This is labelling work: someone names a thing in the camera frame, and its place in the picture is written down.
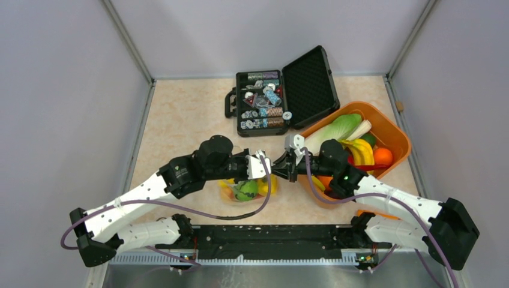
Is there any black poker chip case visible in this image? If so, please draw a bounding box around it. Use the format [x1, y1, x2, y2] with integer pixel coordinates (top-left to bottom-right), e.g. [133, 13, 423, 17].
[224, 46, 340, 137]

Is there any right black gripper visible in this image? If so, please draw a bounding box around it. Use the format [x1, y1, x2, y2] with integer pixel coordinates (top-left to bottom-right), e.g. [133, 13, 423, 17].
[270, 149, 336, 183]

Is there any toy green lime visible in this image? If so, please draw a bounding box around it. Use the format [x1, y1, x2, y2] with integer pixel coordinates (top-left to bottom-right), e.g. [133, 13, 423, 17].
[360, 133, 377, 148]

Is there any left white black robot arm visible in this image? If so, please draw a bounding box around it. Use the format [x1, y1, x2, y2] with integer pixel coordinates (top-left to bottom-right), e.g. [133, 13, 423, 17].
[70, 135, 270, 268]

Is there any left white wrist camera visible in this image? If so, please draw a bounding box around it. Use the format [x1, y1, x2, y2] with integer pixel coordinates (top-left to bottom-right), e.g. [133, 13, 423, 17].
[246, 150, 271, 180]

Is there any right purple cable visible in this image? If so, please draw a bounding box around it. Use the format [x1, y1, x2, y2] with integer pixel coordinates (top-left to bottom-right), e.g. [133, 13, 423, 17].
[300, 147, 460, 288]

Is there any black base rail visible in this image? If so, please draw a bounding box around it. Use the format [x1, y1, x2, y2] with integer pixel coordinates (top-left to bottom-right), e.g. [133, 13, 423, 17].
[168, 224, 392, 260]

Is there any toy green white cabbage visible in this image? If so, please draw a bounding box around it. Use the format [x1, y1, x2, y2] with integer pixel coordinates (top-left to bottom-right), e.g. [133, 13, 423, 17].
[304, 113, 363, 155]

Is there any clear zip top bag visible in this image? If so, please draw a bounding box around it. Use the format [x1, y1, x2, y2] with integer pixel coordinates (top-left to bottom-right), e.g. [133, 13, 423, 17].
[217, 147, 280, 205]

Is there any toy orange carrot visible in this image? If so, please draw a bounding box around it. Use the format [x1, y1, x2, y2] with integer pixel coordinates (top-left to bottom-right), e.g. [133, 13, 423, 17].
[357, 209, 399, 221]

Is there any toy long red chili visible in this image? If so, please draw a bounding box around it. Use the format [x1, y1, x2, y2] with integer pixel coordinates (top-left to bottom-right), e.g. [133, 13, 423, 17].
[348, 155, 390, 172]

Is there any toy yellow bell pepper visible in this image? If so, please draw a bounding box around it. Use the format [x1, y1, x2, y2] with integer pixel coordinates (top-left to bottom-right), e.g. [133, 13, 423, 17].
[256, 175, 278, 197]

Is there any toy yellow banana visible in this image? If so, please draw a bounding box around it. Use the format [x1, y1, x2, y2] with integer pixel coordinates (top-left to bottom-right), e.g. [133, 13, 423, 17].
[339, 139, 375, 166]

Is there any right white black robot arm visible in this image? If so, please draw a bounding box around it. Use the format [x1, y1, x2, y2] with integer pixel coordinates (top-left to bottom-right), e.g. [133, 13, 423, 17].
[271, 140, 480, 271]

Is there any orange plastic basket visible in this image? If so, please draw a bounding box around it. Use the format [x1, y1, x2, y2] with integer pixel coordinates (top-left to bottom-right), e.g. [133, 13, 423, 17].
[301, 101, 411, 179]

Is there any toy orange fruit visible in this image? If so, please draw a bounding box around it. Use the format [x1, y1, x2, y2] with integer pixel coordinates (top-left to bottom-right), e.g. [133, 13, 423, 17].
[373, 147, 394, 166]

